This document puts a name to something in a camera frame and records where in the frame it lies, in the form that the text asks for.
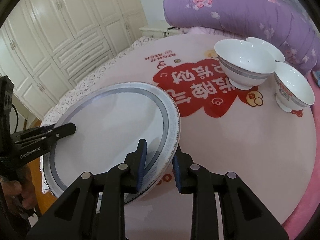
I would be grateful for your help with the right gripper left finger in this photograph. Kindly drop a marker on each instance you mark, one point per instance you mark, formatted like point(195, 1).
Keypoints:
point(92, 207)

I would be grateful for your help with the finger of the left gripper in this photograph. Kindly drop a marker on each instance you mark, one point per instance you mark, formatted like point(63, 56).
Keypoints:
point(43, 132)

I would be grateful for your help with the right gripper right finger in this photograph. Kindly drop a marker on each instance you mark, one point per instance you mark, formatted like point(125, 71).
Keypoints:
point(223, 200)

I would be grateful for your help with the grey-rimmed white plate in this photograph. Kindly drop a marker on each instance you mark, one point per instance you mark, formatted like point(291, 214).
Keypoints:
point(109, 124)

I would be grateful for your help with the small white bowl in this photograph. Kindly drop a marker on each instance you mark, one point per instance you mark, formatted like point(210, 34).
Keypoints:
point(271, 49)
point(292, 90)

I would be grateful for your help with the large white bowl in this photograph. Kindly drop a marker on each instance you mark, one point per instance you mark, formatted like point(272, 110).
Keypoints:
point(245, 64)

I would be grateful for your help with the left hand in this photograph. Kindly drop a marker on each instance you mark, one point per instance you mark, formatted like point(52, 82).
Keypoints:
point(13, 189)

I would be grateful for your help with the heart pattern mattress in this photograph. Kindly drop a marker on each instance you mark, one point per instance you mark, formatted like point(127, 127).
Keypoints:
point(89, 83)

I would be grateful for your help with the round pink table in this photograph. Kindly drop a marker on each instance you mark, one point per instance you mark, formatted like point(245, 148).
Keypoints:
point(224, 128)

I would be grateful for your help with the cream wardrobe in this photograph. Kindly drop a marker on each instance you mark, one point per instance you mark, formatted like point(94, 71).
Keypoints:
point(48, 46)

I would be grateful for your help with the cream nightstand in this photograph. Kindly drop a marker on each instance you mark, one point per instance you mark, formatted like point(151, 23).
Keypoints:
point(159, 29)

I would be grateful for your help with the light pink folded blanket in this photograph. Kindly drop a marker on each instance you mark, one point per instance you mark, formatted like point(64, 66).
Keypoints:
point(201, 30)

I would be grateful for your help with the purple floral quilt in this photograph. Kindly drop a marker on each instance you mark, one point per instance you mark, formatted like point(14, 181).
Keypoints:
point(274, 21)

